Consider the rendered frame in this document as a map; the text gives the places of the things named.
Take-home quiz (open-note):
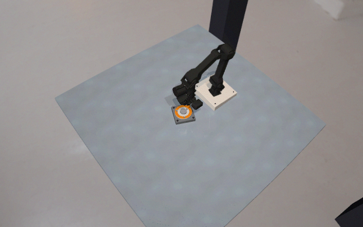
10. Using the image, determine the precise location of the orange round plate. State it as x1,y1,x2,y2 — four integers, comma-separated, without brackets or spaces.
175,105,192,119

